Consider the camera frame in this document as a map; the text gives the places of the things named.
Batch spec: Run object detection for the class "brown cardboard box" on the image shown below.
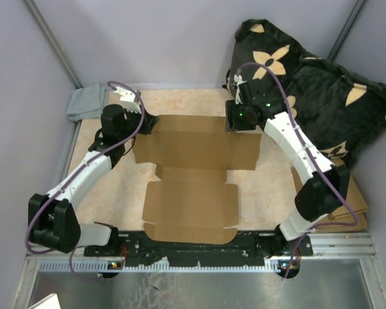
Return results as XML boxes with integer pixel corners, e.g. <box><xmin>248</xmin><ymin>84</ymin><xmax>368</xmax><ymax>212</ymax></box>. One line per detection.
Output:
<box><xmin>133</xmin><ymin>115</ymin><xmax>261</xmax><ymax>245</ymax></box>

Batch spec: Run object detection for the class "aluminium frame rail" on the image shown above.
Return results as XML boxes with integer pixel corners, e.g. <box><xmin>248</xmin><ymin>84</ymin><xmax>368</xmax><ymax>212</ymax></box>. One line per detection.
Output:
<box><xmin>26</xmin><ymin>231</ymin><xmax>376</xmax><ymax>274</ymax></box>

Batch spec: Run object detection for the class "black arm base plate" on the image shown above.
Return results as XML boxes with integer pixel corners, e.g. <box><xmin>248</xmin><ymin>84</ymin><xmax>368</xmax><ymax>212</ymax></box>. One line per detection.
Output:
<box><xmin>84</xmin><ymin>229</ymin><xmax>313</xmax><ymax>278</ymax></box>

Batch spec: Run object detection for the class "grey folded cloth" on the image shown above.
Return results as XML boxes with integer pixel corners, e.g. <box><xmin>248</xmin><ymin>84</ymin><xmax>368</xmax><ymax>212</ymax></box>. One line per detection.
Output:
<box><xmin>66</xmin><ymin>83</ymin><xmax>108</xmax><ymax>122</ymax></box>

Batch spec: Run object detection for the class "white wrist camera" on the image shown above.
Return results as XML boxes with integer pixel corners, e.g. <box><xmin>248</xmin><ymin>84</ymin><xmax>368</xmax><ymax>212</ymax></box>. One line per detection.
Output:
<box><xmin>233</xmin><ymin>74</ymin><xmax>244</xmax><ymax>86</ymax></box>
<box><xmin>113</xmin><ymin>86</ymin><xmax>142</xmax><ymax>114</ymax></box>

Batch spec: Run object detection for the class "black flower pattern cushion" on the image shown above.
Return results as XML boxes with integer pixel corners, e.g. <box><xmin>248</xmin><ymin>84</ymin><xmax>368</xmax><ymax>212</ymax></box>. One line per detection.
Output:
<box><xmin>225</xmin><ymin>19</ymin><xmax>386</xmax><ymax>167</ymax></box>

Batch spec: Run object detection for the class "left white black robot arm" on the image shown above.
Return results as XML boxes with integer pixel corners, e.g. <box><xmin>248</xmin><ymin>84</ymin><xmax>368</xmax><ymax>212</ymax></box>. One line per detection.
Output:
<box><xmin>24</xmin><ymin>104</ymin><xmax>159</xmax><ymax>256</ymax></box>

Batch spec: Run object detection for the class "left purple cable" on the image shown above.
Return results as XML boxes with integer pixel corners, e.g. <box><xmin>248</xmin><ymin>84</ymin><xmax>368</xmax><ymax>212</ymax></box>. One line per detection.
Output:
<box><xmin>24</xmin><ymin>80</ymin><xmax>145</xmax><ymax>283</ymax></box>

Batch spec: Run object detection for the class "white paper corner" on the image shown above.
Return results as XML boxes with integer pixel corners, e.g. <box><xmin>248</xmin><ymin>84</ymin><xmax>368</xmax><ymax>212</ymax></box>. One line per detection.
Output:
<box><xmin>28</xmin><ymin>293</ymin><xmax>61</xmax><ymax>309</ymax></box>

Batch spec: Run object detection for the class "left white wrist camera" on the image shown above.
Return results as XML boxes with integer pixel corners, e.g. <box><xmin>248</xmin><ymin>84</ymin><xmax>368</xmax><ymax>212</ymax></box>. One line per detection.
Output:
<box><xmin>113</xmin><ymin>86</ymin><xmax>142</xmax><ymax>114</ymax></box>

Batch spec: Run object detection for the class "upper folded cardboard box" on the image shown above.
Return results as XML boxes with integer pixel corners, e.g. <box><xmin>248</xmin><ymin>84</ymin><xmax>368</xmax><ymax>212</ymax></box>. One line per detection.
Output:
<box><xmin>328</xmin><ymin>176</ymin><xmax>369</xmax><ymax>220</ymax></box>

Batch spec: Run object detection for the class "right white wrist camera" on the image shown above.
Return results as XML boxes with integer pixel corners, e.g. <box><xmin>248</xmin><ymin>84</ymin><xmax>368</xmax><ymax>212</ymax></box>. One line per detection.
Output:
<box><xmin>233</xmin><ymin>74</ymin><xmax>244</xmax><ymax>86</ymax></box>

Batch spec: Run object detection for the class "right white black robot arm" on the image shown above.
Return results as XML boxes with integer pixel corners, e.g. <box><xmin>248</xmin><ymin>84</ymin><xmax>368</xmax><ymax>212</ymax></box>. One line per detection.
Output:
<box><xmin>226</xmin><ymin>80</ymin><xmax>350</xmax><ymax>255</ymax></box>

